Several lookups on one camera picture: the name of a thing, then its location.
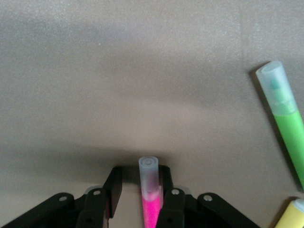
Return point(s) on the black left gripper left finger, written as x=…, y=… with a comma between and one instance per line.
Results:
x=90, y=209

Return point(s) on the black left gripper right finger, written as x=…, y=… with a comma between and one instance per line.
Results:
x=180, y=209

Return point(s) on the pink marker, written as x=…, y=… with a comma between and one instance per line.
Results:
x=149, y=209

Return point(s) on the yellow marker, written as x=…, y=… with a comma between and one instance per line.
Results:
x=292, y=218

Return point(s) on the brown table cover sheet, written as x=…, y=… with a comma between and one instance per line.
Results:
x=118, y=95

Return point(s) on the green marker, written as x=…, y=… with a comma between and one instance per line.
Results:
x=289, y=133

